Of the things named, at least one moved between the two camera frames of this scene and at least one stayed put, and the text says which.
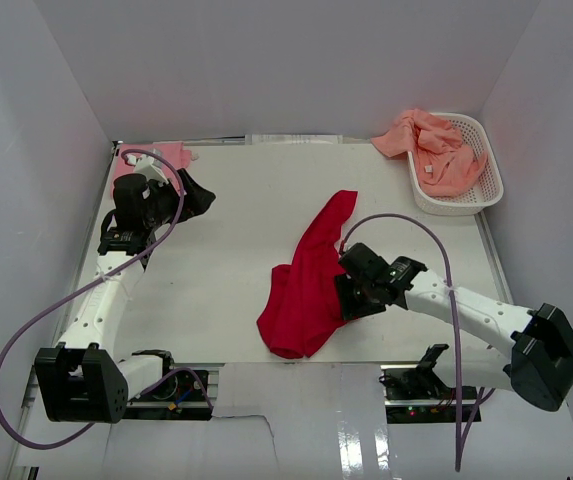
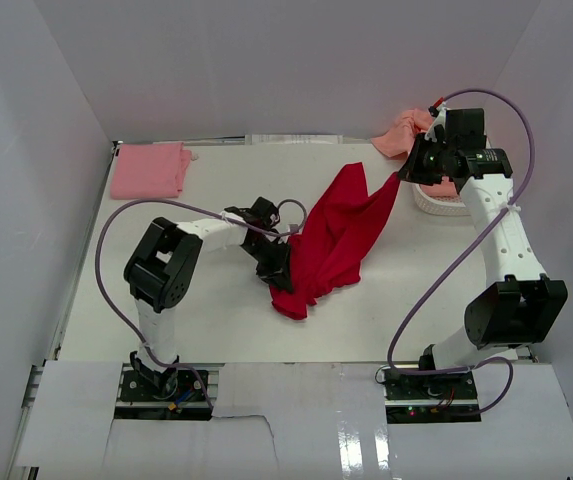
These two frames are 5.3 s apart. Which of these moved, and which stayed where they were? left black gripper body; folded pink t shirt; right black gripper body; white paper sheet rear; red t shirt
Moved: left black gripper body; right black gripper body; red t shirt
Stayed: folded pink t shirt; white paper sheet rear
